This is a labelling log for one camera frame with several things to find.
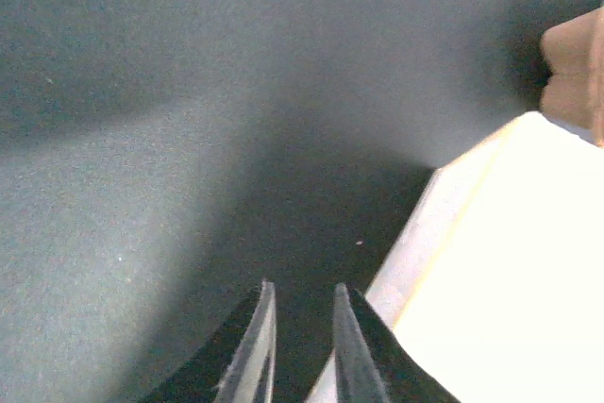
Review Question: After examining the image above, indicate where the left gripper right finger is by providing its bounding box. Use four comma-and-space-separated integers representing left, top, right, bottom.
332, 283, 458, 403

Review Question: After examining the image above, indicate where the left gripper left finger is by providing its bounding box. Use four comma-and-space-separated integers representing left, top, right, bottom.
140, 280, 277, 403

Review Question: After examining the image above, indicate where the beige paper bag with handles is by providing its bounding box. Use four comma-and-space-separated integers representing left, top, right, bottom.
310, 112, 603, 402

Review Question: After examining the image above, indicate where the brown cardboard cup carrier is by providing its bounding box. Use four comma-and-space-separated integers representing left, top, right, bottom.
540, 8, 603, 147

